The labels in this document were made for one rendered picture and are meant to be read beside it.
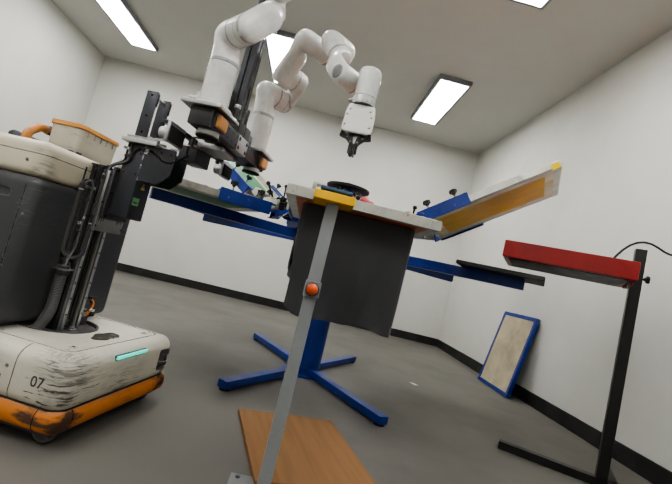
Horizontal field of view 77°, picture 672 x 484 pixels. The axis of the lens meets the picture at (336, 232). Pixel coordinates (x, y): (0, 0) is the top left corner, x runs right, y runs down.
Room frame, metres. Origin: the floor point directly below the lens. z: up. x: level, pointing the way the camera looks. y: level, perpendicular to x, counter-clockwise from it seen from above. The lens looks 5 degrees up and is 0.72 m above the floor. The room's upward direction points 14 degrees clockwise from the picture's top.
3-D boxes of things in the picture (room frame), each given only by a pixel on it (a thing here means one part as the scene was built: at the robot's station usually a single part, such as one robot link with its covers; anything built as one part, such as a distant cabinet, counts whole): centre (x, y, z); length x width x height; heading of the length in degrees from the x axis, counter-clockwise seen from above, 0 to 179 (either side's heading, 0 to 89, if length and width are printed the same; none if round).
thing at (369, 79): (1.40, 0.03, 1.36); 0.15 x 0.10 x 0.11; 44
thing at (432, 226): (1.91, -0.06, 0.97); 0.79 x 0.58 x 0.04; 3
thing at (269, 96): (1.80, 0.42, 1.37); 0.13 x 0.10 x 0.16; 134
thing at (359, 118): (1.36, 0.01, 1.23); 0.10 x 0.08 x 0.11; 81
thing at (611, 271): (2.31, -1.27, 1.06); 0.61 x 0.46 x 0.12; 63
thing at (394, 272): (1.62, -0.08, 0.74); 0.45 x 0.03 x 0.43; 93
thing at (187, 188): (2.47, 0.75, 1.05); 1.08 x 0.61 x 0.23; 123
